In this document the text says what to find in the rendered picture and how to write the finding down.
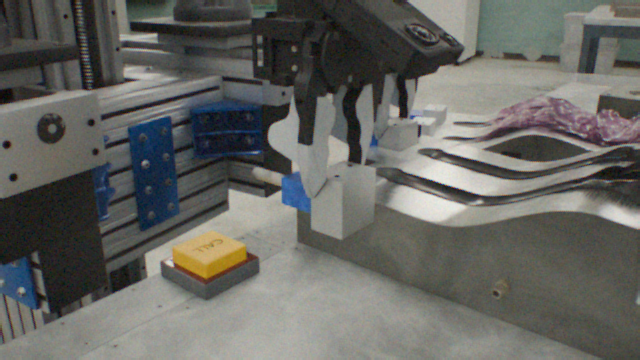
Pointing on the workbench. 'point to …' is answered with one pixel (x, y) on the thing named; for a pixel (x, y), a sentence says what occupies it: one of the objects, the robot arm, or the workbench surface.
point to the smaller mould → (620, 101)
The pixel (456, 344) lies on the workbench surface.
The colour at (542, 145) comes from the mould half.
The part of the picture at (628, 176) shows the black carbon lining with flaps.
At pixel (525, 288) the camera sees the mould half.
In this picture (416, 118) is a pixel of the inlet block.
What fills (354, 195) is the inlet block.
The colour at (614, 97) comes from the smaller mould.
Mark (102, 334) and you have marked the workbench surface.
